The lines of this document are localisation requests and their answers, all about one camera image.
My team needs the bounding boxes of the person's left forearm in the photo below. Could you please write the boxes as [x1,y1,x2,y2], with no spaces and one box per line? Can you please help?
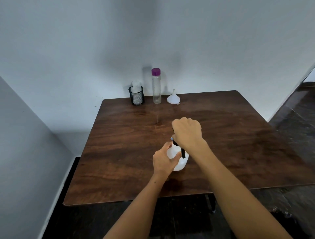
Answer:
[103,172,171,239]

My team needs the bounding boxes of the black mesh holder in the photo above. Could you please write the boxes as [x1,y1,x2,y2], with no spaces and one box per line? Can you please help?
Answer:
[128,86,145,106]

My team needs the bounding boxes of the dark wooden table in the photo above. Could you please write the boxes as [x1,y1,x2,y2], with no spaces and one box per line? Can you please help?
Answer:
[63,90,315,206]

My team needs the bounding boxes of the person's left hand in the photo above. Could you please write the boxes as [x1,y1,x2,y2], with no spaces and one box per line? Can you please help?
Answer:
[152,141,182,178]

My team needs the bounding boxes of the white plastic funnel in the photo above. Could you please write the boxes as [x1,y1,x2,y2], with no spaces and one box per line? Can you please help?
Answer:
[166,89,181,105]

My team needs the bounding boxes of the person's right forearm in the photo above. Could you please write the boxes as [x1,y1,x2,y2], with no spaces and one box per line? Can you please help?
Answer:
[194,144,294,239]

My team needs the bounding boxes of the black spray trigger with tube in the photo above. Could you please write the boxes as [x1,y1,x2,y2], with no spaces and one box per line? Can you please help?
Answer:
[171,127,186,160]

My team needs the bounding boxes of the clear water bottle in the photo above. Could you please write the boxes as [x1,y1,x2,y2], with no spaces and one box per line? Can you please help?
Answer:
[151,74,162,105]

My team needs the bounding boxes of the person's right hand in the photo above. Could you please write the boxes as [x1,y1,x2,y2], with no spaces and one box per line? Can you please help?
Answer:
[171,117,207,153]

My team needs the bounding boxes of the white spray bottle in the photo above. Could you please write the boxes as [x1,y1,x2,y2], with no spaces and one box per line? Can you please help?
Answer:
[166,142,190,172]

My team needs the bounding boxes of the black metal table leg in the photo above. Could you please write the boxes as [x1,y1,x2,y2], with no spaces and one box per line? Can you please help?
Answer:
[207,193,217,214]

